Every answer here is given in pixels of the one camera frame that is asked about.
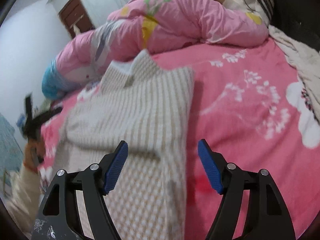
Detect pink blue cartoon duvet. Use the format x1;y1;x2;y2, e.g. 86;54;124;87
41;0;268;100

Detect operator left hand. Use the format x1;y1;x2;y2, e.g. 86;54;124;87
23;137;46;173

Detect brown wooden door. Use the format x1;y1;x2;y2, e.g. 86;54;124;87
59;0;95;38

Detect cream fluffy throw blanket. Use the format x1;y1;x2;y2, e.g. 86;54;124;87
268;25;320;119

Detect operator left cream sleeve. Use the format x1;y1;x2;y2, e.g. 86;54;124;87
6;165;40;233

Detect beige white houndstooth coat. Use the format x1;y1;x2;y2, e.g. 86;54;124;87
53;50;194;239

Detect black padded headboard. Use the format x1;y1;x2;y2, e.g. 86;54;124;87
272;0;320;51

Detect pink floral fleece blanket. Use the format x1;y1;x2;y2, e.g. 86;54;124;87
40;38;319;239

